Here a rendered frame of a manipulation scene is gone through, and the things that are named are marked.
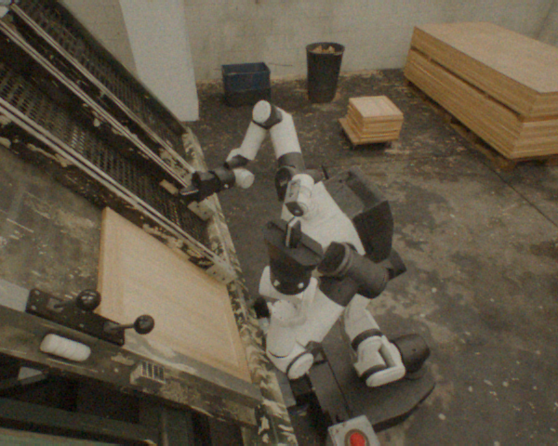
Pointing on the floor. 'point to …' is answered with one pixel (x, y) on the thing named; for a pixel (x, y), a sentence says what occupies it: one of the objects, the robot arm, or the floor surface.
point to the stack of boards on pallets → (498, 89)
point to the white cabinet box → (163, 52)
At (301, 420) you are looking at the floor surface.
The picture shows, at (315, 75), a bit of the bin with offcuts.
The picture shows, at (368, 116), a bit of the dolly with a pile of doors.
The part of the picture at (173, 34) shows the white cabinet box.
